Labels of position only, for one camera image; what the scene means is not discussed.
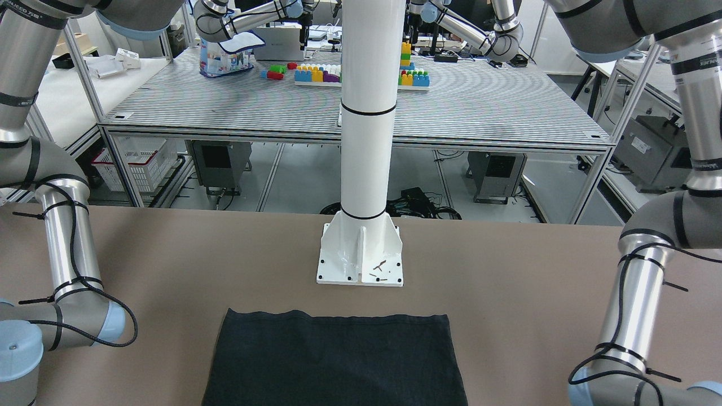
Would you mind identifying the black t-shirt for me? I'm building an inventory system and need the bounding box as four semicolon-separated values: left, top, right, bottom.
202;310;468;405

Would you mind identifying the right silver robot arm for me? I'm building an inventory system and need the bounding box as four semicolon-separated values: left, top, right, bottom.
1;1;183;405

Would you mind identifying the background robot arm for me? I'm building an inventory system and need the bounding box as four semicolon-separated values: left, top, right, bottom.
192;1;304;43

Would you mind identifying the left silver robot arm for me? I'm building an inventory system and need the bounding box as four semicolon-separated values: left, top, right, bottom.
549;1;721;405

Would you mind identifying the white mounting column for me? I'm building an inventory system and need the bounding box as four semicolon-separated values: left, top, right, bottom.
316;1;407;287

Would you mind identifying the colourful toy block set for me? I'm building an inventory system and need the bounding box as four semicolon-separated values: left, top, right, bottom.
259;41;431;91

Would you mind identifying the blue white pouch bag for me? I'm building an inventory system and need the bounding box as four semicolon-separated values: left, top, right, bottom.
199;31;266;78

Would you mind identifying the white plastic basket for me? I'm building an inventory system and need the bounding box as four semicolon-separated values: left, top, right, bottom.
92;137;178;193

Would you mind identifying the striped aluminium frame table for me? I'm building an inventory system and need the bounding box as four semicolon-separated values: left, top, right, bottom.
105;49;612;213

